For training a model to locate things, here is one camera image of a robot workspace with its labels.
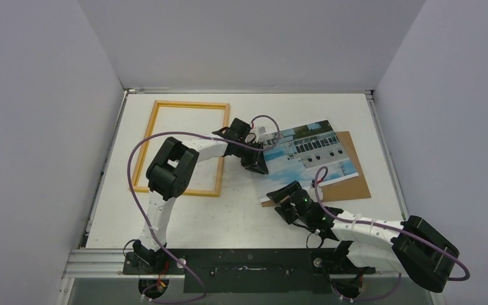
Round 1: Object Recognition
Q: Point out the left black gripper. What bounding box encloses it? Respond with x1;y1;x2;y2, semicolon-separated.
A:
234;141;268;176

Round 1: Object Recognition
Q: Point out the sky and building photo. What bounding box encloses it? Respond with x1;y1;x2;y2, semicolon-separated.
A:
252;120;359;203

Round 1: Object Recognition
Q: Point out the brown cardboard backing board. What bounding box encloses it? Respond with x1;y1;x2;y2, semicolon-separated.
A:
262;132;370;207

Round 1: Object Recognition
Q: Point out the yellow picture frame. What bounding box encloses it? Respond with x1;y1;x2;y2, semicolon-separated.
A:
132;100;231;198

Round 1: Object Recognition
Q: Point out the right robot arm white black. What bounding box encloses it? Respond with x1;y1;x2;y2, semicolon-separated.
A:
266;181;459;293

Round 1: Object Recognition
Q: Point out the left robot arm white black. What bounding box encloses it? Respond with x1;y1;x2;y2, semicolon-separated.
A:
123;119;280;275

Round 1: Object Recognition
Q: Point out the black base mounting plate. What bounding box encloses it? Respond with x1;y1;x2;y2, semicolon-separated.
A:
122;248;376;294

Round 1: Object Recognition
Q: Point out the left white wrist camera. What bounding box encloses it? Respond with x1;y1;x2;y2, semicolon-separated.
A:
245;126;266;144

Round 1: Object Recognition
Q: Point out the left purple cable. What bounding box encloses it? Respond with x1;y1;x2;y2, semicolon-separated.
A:
126;114;281;305

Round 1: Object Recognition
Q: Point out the aluminium table rail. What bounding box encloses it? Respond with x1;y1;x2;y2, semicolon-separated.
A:
64;248;394;280

